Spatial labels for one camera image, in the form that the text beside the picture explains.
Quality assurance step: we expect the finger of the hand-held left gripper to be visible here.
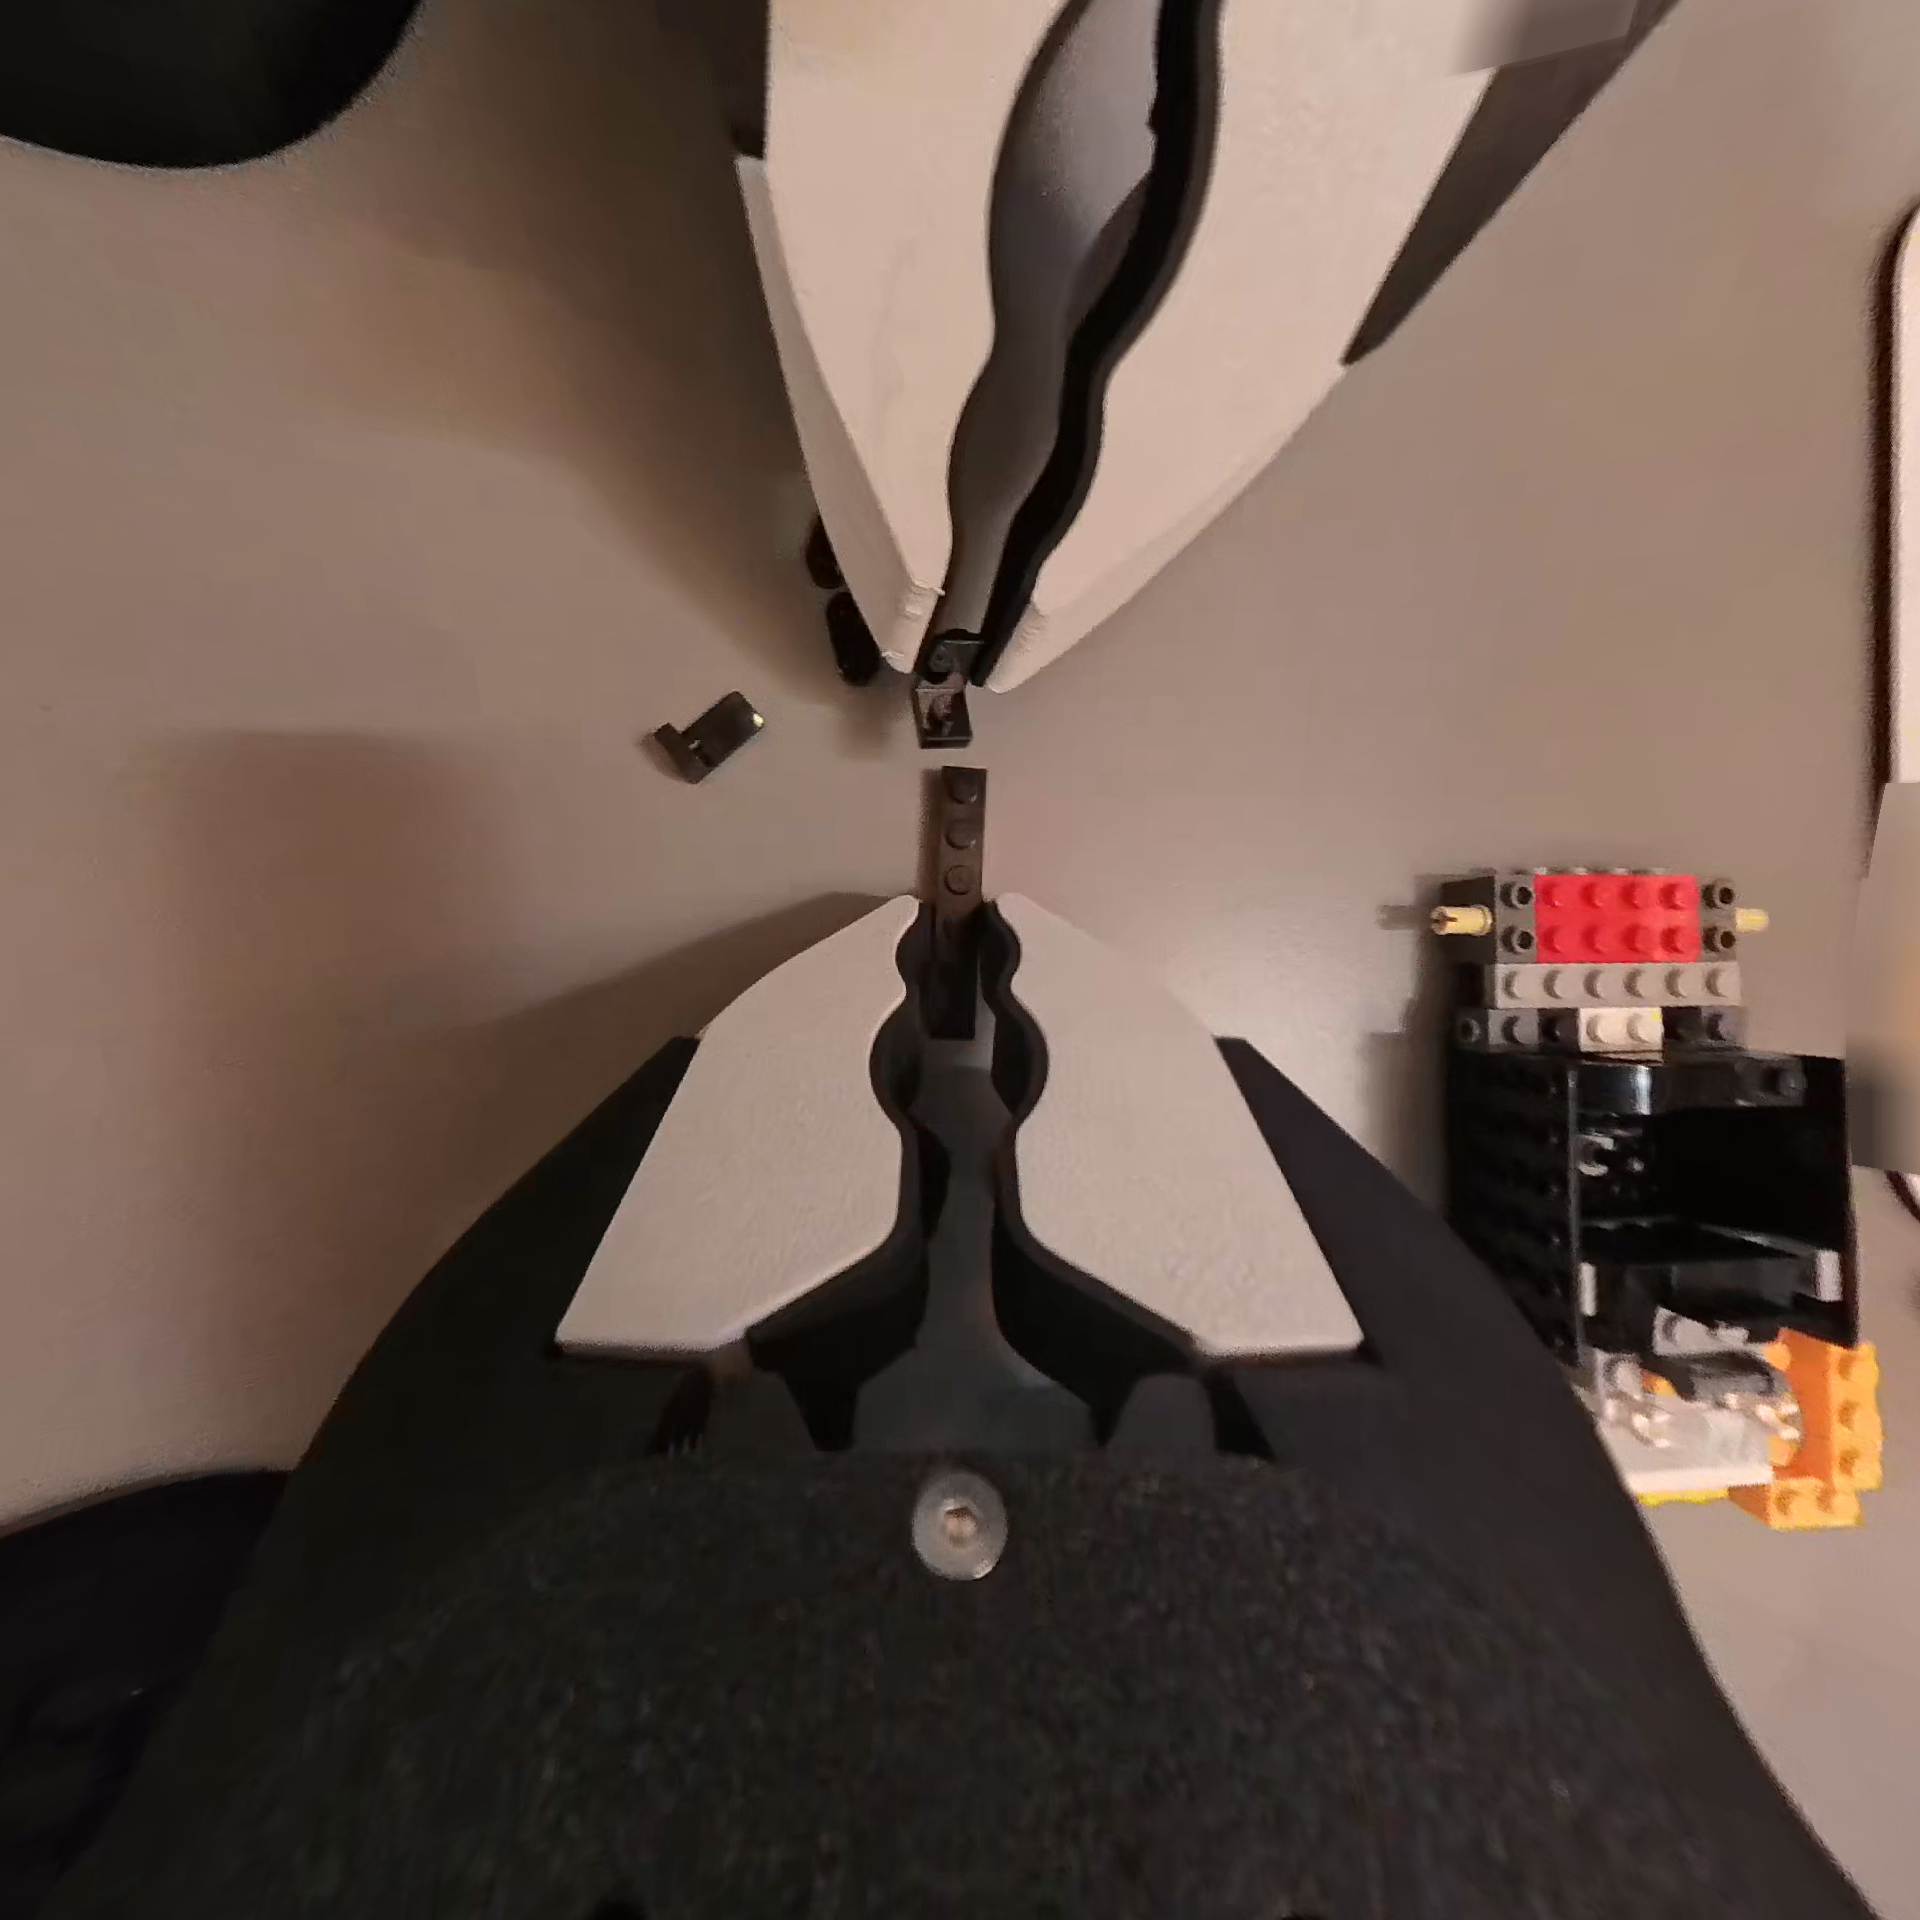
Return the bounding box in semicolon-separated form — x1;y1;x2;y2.
976;0;1504;694
736;0;1087;676

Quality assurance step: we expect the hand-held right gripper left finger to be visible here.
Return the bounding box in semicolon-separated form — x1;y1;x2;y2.
556;895;924;1445

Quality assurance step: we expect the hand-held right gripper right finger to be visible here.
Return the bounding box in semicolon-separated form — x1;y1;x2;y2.
987;891;1367;1445

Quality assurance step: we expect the long black toy plate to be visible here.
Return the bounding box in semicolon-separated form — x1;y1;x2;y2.
922;766;992;1046

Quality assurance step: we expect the small black toy brick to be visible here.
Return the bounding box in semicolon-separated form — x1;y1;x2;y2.
653;690;770;787
911;635;985;750

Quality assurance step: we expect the black red toy car chassis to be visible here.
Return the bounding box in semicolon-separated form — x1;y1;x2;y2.
1417;863;1887;1533

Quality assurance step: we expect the black two-hole toy piece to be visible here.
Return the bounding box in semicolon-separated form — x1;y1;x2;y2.
805;517;890;690

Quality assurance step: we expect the instruction booklet on stand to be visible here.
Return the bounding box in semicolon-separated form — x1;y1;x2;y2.
1863;208;1920;783

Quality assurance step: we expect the black textured pad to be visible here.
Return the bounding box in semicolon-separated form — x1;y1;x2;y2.
0;1467;298;1920

